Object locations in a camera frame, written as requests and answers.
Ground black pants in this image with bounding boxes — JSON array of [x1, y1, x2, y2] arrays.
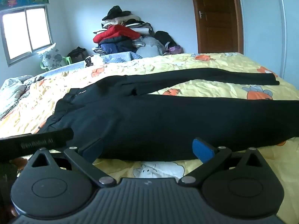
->
[[41, 68, 298, 161]]

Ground yellow carrot print bedspread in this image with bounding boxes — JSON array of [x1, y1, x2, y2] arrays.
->
[[1, 53, 298, 223]]

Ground grey patterned bedding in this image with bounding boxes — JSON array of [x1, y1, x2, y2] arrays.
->
[[1, 75, 44, 120]]

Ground floral pillow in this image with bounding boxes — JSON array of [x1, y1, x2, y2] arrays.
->
[[37, 43, 65, 70]]

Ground green plastic chair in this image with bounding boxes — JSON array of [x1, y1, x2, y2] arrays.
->
[[40, 57, 73, 71]]

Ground black bag by window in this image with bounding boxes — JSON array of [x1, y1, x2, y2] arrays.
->
[[67, 47, 89, 63]]

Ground light blue blanket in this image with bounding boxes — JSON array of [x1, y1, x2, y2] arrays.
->
[[38, 52, 142, 77]]

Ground black backpack by door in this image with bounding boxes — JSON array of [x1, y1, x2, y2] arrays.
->
[[154, 31, 177, 49]]

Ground navy blue folded clothes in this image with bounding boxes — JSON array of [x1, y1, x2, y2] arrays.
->
[[98, 36, 137, 55]]

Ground grey white bundle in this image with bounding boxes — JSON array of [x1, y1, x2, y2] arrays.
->
[[132, 36, 166, 58]]

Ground red puffer jacket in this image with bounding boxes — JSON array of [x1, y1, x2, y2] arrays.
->
[[93, 25, 141, 43]]

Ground brown wooden door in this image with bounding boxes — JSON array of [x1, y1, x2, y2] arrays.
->
[[193, 0, 244, 53]]

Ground white and black folded clothes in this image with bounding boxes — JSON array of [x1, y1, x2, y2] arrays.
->
[[93, 15, 155, 36]]

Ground black hat on pile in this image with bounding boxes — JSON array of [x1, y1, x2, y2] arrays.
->
[[102, 6, 131, 21]]

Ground white sliding wardrobe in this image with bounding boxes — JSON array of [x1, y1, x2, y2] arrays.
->
[[240, 0, 298, 87]]

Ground window with grey frame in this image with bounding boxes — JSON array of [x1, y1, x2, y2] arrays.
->
[[1, 5, 53, 67]]

